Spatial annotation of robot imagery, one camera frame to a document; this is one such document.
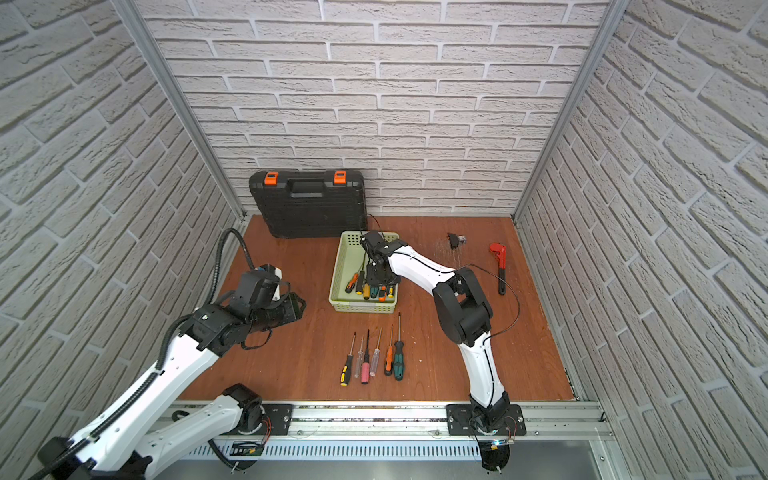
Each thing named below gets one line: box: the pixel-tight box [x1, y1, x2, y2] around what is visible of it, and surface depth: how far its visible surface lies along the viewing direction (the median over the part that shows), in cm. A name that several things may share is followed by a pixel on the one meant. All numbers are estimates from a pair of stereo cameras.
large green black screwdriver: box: [393, 312, 405, 381], surface depth 83 cm
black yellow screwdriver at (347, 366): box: [340, 332, 357, 387], surface depth 82 cm
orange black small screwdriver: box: [384, 324, 394, 377], surface depth 83 cm
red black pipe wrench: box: [489, 243, 507, 295], surface depth 108 cm
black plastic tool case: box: [249, 169, 368, 238], surface depth 97 cm
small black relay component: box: [447, 232, 467, 249], surface depth 112 cm
